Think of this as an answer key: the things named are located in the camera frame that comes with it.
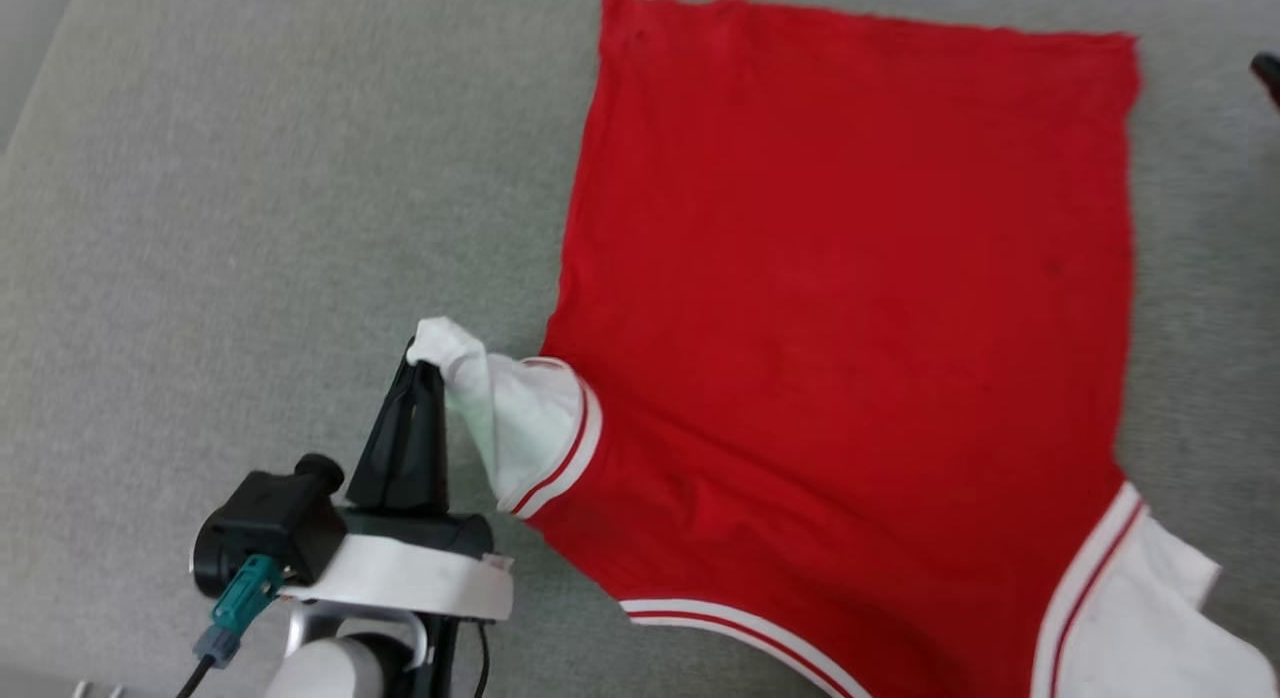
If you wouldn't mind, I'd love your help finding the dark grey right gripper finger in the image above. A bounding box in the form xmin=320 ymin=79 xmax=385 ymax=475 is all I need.
xmin=1249 ymin=52 xmax=1280 ymax=111

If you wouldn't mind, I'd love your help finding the black cable with teal connector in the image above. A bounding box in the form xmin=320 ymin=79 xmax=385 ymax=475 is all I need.
xmin=175 ymin=553 xmax=288 ymax=698

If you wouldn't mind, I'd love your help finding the grey fabric sofa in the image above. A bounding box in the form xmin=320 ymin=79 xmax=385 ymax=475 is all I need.
xmin=0 ymin=0 xmax=1280 ymax=698

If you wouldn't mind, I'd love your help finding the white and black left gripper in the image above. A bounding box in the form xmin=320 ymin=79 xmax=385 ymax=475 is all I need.
xmin=280 ymin=340 xmax=516 ymax=624

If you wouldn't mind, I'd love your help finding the red shirt with white sleeves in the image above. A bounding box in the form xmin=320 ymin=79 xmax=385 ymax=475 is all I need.
xmin=405 ymin=0 xmax=1280 ymax=698

